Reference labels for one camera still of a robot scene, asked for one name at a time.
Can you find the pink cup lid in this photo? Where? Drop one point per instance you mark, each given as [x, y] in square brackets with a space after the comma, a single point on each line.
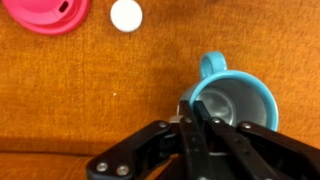
[49, 17]

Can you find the small white disc lower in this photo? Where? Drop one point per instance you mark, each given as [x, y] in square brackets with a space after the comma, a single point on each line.
[126, 15]

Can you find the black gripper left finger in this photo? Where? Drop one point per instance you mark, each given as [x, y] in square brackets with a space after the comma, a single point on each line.
[196, 152]

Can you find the orange sofa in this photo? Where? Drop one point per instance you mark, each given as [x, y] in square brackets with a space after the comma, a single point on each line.
[64, 99]

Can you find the blue ceramic mug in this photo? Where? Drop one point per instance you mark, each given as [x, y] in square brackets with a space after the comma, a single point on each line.
[232, 95]

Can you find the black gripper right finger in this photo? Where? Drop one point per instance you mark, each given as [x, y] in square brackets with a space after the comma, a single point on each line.
[231, 155]

